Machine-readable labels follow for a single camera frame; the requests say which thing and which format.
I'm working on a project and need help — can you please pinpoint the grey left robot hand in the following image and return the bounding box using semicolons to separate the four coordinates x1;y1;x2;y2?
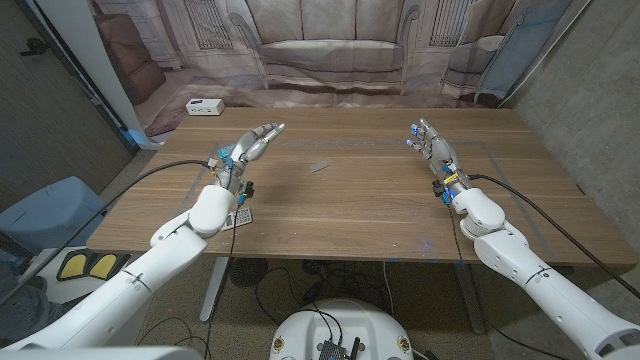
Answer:
213;122;286;191

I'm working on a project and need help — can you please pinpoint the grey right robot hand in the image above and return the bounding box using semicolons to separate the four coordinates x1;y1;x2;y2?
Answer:
405;117;474;194

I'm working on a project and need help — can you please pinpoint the white pocket calculator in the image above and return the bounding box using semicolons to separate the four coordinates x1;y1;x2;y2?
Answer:
219;206;254;232

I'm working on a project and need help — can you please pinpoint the white power strip box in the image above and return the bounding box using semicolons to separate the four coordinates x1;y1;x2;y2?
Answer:
185;97;226;117

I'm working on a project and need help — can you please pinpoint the black round grille device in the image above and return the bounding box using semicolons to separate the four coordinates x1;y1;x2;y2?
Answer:
229;257;269;289

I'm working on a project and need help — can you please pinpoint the printed sofa room backdrop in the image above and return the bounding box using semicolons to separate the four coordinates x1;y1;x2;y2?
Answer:
89;0;591;139

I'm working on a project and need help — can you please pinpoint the white table leg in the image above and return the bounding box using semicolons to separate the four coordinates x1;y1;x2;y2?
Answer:
199;256;231;324

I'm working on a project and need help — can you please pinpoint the grey table leg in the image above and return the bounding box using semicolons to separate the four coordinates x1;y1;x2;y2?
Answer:
452;262;486;335

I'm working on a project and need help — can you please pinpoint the black power adapter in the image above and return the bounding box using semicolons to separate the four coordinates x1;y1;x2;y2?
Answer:
302;279;324;304

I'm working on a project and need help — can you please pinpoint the yellow foot pedal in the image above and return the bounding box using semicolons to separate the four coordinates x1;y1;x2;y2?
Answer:
87;253;129;280
56;252;91;282

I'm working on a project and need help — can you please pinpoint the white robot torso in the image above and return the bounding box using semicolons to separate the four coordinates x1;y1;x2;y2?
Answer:
269;298;415;360

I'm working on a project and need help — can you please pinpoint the blue-grey plastic bin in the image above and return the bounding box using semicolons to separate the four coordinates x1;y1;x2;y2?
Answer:
0;175;111;256

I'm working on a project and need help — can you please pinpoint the black torso electronics module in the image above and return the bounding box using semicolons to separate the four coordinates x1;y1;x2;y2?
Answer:
317;339;362;360

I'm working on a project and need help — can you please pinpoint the white pedal base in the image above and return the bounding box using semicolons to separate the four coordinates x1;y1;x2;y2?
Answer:
19;246;151;321

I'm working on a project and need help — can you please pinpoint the person's leg in jeans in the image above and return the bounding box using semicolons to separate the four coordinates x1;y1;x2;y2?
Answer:
0;259;66;341

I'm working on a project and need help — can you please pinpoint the thin black right wrist wire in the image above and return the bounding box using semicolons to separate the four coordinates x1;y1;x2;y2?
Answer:
447;203;576;360

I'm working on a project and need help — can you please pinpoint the thin black wrist wire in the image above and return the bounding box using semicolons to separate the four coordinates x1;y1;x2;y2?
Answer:
447;203;576;360
202;197;242;360

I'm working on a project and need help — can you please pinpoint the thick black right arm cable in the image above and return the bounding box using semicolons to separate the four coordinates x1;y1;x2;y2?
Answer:
468;172;640;300

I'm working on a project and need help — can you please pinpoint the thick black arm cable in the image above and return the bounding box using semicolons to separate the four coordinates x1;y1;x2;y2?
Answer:
0;158;212;307
468;172;640;300

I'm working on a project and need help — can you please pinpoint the thin black left wrist wire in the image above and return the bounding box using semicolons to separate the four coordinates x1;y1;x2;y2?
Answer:
202;197;242;360

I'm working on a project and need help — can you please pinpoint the white floor cable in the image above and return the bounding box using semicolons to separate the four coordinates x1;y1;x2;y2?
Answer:
382;261;396;319

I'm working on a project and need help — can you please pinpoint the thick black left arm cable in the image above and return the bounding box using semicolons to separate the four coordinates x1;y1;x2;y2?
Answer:
0;158;212;307

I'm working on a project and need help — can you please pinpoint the black door handle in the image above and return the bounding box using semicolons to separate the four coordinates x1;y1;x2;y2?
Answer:
19;37;50;57

